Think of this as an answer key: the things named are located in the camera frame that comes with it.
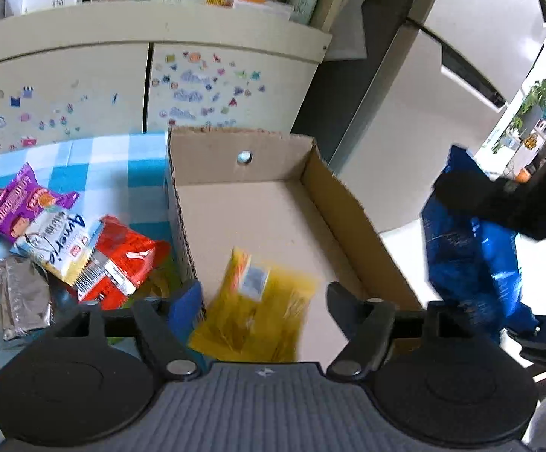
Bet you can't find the cream cabinet with stickers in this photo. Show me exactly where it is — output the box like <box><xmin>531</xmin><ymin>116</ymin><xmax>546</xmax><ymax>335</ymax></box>
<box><xmin>0</xmin><ymin>2</ymin><xmax>333</xmax><ymax>157</ymax></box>

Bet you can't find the white flat box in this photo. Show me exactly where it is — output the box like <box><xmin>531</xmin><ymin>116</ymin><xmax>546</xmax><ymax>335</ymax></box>
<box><xmin>230</xmin><ymin>0</ymin><xmax>295</xmax><ymax>23</ymax></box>

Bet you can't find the silver foil snack packet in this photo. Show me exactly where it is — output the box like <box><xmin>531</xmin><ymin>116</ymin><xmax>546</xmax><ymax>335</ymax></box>
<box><xmin>0</xmin><ymin>254</ymin><xmax>55</xmax><ymax>342</ymax></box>

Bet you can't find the potted green plant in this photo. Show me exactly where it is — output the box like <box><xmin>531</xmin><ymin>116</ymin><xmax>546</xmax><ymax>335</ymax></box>
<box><xmin>492</xmin><ymin>78</ymin><xmax>546</xmax><ymax>152</ymax></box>

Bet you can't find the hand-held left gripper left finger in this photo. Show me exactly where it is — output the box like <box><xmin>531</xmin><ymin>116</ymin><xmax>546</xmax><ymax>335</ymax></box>
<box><xmin>54</xmin><ymin>281</ymin><xmax>209</xmax><ymax>381</ymax></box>

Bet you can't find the white snack packet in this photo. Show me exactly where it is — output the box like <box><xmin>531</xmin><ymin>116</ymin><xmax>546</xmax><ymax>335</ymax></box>
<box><xmin>15</xmin><ymin>209</ymin><xmax>99</xmax><ymax>286</ymax></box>

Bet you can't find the blue snack bag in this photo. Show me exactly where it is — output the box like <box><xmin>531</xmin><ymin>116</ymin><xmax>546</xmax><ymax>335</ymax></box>
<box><xmin>420</xmin><ymin>145</ymin><xmax>540</xmax><ymax>344</ymax></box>

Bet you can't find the large yellow snack packet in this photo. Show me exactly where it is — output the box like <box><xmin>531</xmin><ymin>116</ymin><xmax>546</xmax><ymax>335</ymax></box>
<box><xmin>187</xmin><ymin>246</ymin><xmax>318</xmax><ymax>363</ymax></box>

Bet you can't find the brown cardboard box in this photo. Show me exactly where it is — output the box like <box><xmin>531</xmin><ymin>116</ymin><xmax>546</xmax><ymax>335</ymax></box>
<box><xmin>166</xmin><ymin>125</ymin><xmax>424</xmax><ymax>354</ymax></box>

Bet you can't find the red snack packet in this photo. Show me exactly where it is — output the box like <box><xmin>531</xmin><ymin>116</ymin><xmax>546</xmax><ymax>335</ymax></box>
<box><xmin>73</xmin><ymin>215</ymin><xmax>171</xmax><ymax>303</ymax></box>

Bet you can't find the green tin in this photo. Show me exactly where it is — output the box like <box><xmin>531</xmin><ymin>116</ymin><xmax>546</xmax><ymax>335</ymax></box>
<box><xmin>286</xmin><ymin>0</ymin><xmax>323</xmax><ymax>25</ymax></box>

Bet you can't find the blue checkered tablecloth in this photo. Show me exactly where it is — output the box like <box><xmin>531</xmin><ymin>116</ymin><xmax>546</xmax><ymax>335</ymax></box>
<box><xmin>0</xmin><ymin>132</ymin><xmax>195</xmax><ymax>441</ymax></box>

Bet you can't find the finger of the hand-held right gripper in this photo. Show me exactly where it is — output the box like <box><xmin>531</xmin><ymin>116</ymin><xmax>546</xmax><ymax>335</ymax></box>
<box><xmin>434</xmin><ymin>168</ymin><xmax>502</xmax><ymax>221</ymax></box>

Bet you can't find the silver refrigerator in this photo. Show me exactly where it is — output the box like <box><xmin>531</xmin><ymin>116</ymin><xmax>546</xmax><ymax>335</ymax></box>
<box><xmin>327</xmin><ymin>0</ymin><xmax>546</xmax><ymax>238</ymax></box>

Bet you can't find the purple snack packet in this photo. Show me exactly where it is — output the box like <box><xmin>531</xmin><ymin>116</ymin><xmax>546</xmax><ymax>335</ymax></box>
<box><xmin>0</xmin><ymin>162</ymin><xmax>81</xmax><ymax>246</ymax></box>

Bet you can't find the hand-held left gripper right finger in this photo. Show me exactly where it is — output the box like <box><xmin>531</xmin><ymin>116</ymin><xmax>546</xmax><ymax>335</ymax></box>
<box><xmin>326</xmin><ymin>281</ymin><xmax>491</xmax><ymax>383</ymax></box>

